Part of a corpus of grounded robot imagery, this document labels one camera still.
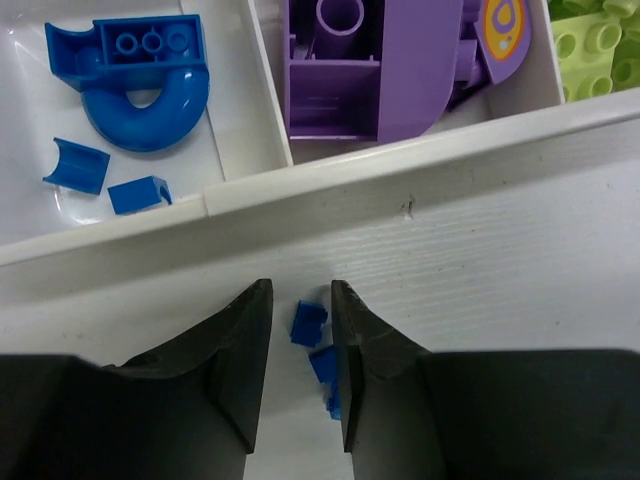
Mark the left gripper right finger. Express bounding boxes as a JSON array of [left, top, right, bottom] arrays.
[[331, 280, 639, 479]]

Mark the lime green lego brick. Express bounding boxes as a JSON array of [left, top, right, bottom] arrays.
[[547, 1, 639, 93], [551, 12, 623, 103]]

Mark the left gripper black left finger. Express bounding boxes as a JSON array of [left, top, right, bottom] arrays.
[[1, 279, 273, 479]]

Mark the white divided container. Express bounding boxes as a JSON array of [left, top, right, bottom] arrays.
[[1, 1, 639, 265]]

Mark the blue arch lego piece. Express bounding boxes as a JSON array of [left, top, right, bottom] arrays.
[[45, 14, 210, 152]]

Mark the purple butterfly wing lego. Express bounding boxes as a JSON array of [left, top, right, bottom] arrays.
[[447, 0, 532, 110]]

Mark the small blue lego brick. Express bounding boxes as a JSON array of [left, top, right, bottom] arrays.
[[326, 383, 342, 421], [290, 301, 328, 348], [309, 345, 337, 384], [107, 176, 173, 215], [43, 137, 111, 196]]

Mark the purple butterfly lego assembly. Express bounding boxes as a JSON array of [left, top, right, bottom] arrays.
[[283, 1, 464, 143]]

